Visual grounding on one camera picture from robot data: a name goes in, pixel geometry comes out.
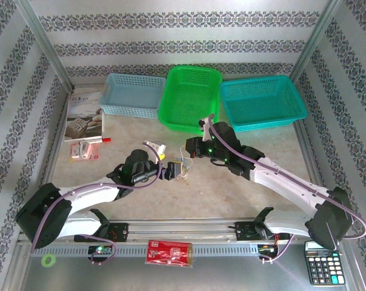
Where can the rubber bands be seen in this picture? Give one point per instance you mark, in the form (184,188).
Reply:
(186,174)

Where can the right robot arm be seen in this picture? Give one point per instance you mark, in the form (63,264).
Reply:
(292,182)

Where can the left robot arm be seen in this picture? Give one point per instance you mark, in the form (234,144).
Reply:
(89,194)

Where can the white pen with red cap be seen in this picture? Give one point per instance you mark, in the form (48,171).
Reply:
(107,139)

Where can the pink card package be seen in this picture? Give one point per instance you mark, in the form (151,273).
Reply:
(93,151)

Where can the green plastic basket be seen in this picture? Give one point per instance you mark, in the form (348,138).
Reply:
(186,97)

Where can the teal plastic basket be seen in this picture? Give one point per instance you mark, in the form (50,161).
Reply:
(261,100)

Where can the light blue plastic basket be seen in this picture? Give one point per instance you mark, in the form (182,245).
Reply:
(131,94)

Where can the book with printed cover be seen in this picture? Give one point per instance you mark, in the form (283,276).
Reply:
(83,115)

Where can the red foil packet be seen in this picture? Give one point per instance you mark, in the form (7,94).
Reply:
(168,253)

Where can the metal table edge strip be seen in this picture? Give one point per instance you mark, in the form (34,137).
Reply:
(310,163)
(57,136)

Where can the small circuit board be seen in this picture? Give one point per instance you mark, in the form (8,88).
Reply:
(101,250)
(266,248)

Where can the green tape roll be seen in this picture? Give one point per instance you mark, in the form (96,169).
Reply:
(43,260)

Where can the black calculator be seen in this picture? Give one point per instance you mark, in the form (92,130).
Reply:
(324,266)

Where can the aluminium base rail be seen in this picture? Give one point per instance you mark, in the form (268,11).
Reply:
(183,230)

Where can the metal frame post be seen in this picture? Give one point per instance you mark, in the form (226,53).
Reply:
(43,42)
(316,39)

